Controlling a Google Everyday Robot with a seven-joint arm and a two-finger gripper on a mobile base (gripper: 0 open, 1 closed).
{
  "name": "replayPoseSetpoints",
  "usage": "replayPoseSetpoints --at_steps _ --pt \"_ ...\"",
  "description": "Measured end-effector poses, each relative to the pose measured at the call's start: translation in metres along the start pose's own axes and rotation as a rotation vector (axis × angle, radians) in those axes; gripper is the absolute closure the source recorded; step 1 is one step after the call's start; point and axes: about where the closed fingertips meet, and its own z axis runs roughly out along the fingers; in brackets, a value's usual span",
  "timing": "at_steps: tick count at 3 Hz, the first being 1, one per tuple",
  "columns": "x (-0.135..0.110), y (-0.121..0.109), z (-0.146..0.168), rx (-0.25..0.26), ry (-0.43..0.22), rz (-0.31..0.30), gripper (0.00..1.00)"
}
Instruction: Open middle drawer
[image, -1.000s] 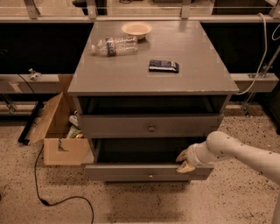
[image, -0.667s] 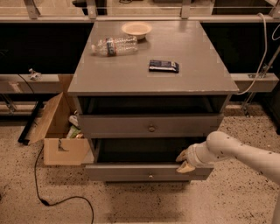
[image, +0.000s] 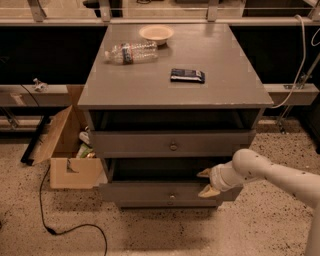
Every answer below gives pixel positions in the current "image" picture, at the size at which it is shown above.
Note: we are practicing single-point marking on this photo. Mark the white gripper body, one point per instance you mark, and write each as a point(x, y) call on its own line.
point(217, 179)

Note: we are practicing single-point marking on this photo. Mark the grey top drawer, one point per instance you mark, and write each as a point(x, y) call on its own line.
point(158, 144)

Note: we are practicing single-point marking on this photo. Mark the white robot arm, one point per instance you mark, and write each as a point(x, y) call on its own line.
point(248, 166)

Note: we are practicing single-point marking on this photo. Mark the dark blue snack packet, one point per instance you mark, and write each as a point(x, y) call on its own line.
point(186, 75)

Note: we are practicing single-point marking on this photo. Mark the grey bottom drawer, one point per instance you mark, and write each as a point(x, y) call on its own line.
point(169, 204)

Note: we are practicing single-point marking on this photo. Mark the green packet in box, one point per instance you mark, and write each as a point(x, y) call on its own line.
point(85, 151)

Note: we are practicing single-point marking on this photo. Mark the small clear object on ledge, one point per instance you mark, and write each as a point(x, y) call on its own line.
point(39, 86)

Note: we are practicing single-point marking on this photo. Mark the grey drawer cabinet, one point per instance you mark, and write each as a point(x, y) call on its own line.
point(141, 97)

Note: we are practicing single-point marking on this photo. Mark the open cardboard box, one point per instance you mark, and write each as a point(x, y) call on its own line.
point(60, 147)

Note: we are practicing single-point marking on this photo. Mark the clear plastic water bottle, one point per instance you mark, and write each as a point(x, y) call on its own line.
point(132, 53)

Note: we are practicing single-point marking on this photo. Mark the grey drawer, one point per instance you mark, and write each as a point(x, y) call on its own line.
point(158, 144)
point(159, 179)
point(169, 204)

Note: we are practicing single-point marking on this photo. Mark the white bottle in box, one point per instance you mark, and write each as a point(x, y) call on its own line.
point(84, 137)

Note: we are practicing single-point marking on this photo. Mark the beige ceramic bowl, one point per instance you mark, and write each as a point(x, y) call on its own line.
point(157, 33)

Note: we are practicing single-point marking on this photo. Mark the black metal stand leg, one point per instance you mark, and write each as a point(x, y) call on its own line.
point(25, 159)

